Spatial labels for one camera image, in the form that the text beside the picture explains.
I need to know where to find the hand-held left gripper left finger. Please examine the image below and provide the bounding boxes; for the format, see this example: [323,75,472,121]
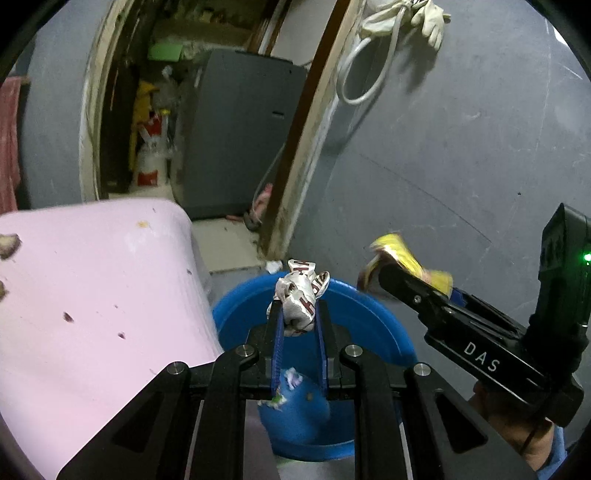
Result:
[55,299,286,480]

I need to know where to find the pink cloth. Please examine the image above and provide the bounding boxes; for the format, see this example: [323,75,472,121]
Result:
[250,183,274,228]

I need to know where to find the yellow bag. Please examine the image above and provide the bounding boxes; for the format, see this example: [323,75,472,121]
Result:
[133,80,161,140]

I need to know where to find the yellow snack wrapper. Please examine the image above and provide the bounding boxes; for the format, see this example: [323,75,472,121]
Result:
[357,232,454,302]

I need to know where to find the white and red wrapper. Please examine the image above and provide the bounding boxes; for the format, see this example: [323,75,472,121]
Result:
[269,258,332,339]

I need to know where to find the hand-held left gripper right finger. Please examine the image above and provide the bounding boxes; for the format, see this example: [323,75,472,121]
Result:
[315,299,539,480]

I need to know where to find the wooden door frame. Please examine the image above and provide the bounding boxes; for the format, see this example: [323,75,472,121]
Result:
[78,0,366,260]

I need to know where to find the dark grey cabinet box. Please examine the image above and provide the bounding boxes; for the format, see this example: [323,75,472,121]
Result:
[177,49,309,221]

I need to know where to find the green box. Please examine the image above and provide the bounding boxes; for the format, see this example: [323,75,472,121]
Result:
[147,41,184,61]

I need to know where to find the blue plastic basin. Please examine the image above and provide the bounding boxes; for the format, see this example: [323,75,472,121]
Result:
[211,273,420,462]

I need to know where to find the white sack with red print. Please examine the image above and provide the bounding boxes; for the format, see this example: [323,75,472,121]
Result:
[135,137,172,188]

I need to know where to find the pink checked towel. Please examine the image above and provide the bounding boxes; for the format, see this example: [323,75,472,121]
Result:
[0,76,24,214]

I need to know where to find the pink table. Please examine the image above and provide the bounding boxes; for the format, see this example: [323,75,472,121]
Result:
[0,198,225,480]

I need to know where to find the crumpled white paper bits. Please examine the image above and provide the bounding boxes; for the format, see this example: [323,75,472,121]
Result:
[257,367,306,412]

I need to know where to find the white hose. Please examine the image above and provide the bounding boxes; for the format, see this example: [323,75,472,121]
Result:
[336,11,409,106]

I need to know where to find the white rubber glove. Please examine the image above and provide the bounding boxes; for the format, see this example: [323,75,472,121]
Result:
[410,0,452,51]

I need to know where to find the person's right hand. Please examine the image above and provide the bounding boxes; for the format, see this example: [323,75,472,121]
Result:
[471,381,556,470]

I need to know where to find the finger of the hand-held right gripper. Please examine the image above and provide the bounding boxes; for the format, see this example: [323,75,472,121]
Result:
[449,287,477,308]
[376,261,452,331]

